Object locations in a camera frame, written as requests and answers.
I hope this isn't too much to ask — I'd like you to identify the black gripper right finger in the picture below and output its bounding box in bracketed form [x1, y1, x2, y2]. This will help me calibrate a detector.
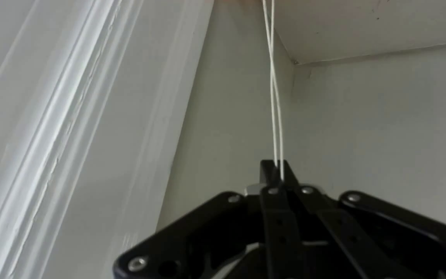
[282, 160, 446, 279]

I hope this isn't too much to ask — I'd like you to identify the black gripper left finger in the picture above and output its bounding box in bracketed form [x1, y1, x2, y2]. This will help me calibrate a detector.
[111, 158, 305, 279]

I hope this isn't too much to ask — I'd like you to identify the white curtain cord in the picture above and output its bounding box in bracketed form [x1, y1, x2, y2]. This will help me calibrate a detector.
[260, 0, 286, 183]

